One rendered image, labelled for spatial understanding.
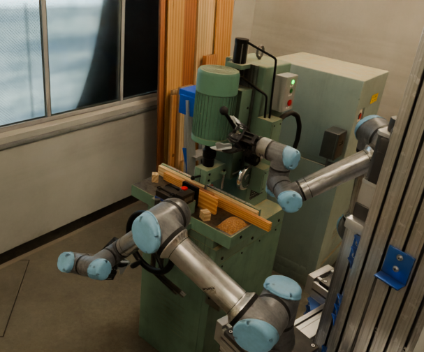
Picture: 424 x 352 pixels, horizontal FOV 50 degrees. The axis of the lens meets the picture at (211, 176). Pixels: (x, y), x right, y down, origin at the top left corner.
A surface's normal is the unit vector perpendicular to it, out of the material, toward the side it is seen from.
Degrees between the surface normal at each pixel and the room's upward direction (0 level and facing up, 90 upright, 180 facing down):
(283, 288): 8
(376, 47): 90
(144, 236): 87
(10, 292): 0
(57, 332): 0
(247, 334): 93
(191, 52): 87
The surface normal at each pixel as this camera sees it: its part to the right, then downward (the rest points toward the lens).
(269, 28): -0.59, 0.29
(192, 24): 0.81, 0.29
